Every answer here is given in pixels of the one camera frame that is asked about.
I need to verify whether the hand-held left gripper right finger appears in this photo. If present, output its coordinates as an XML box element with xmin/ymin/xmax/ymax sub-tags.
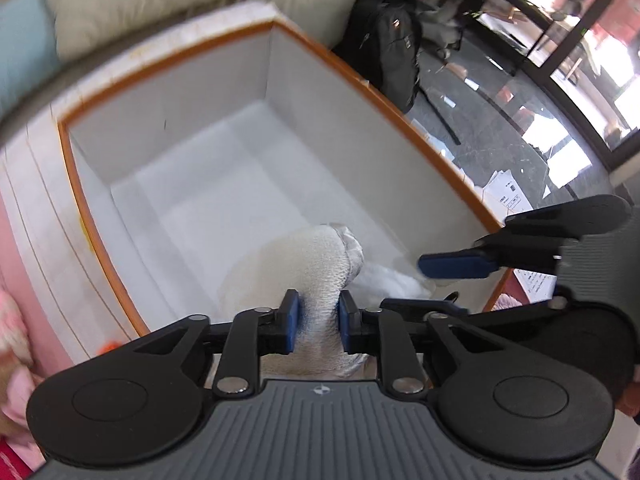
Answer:
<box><xmin>337</xmin><ymin>290</ymin><xmax>511</xmax><ymax>397</ymax></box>

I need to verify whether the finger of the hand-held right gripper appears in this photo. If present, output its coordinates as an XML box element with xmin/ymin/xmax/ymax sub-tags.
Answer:
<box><xmin>380</xmin><ymin>296</ymin><xmax>556</xmax><ymax>343</ymax></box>
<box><xmin>418</xmin><ymin>194</ymin><xmax>632</xmax><ymax>281</ymax></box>

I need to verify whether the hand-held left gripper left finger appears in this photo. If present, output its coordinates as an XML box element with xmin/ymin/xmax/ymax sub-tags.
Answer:
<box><xmin>122</xmin><ymin>288</ymin><xmax>302</xmax><ymax>397</ymax></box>

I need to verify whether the white fluffy cloth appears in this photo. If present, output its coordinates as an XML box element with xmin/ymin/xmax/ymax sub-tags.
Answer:
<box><xmin>350</xmin><ymin>259</ymin><xmax>437</xmax><ymax>307</ymax></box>

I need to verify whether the cream fluffy towel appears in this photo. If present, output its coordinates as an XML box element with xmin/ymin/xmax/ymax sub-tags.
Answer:
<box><xmin>219</xmin><ymin>223</ymin><xmax>368</xmax><ymax>380</ymax></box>

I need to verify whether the orange-rimmed white storage box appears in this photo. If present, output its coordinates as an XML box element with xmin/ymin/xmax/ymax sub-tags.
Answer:
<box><xmin>58</xmin><ymin>18</ymin><xmax>517</xmax><ymax>337</ymax></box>

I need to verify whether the white paper sheet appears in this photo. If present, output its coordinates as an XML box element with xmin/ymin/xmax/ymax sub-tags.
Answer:
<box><xmin>514</xmin><ymin>266</ymin><xmax>557</xmax><ymax>307</ymax></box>
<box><xmin>481</xmin><ymin>169</ymin><xmax>535</xmax><ymax>222</ymax></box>

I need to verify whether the black rod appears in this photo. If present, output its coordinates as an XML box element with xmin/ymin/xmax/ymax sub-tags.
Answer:
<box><xmin>417</xmin><ymin>84</ymin><xmax>462</xmax><ymax>147</ymax></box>

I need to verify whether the black backpack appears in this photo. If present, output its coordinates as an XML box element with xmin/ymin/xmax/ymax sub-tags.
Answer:
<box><xmin>331</xmin><ymin>0</ymin><xmax>425</xmax><ymax>115</ymax></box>

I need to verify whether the printed pink and white blanket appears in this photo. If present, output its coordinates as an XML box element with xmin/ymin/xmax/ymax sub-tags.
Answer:
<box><xmin>0</xmin><ymin>0</ymin><xmax>281</xmax><ymax>480</ymax></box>

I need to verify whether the grey chair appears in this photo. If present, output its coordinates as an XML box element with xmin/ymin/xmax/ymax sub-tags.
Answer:
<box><xmin>414</xmin><ymin>0</ymin><xmax>503</xmax><ymax>57</ymax></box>

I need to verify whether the pink fluffy cloth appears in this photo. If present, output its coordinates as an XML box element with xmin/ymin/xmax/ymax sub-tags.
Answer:
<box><xmin>0</xmin><ymin>360</ymin><xmax>45</xmax><ymax>447</ymax></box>

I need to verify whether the beige sofa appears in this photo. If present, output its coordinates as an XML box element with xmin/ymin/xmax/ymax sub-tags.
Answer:
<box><xmin>267</xmin><ymin>0</ymin><xmax>377</xmax><ymax>50</ymax></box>

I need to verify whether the red cloth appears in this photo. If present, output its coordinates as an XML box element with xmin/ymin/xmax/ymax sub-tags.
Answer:
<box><xmin>0</xmin><ymin>439</ymin><xmax>32</xmax><ymax>480</ymax></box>

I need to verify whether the beige pillow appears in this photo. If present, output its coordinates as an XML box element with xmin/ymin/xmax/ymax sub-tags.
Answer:
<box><xmin>41</xmin><ymin>0</ymin><xmax>292</xmax><ymax>62</ymax></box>

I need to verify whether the light blue pillow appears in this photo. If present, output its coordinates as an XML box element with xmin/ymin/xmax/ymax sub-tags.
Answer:
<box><xmin>0</xmin><ymin>0</ymin><xmax>65</xmax><ymax>113</ymax></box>

